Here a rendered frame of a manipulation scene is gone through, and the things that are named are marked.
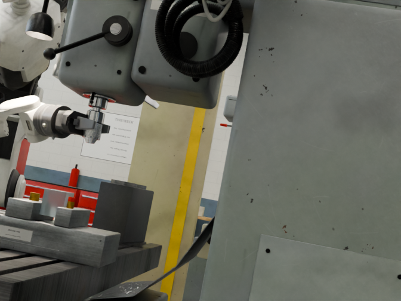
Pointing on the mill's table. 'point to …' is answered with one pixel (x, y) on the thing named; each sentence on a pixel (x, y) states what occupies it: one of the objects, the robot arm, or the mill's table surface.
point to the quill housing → (102, 52)
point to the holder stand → (123, 209)
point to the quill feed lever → (124, 33)
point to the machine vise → (61, 237)
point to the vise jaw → (25, 209)
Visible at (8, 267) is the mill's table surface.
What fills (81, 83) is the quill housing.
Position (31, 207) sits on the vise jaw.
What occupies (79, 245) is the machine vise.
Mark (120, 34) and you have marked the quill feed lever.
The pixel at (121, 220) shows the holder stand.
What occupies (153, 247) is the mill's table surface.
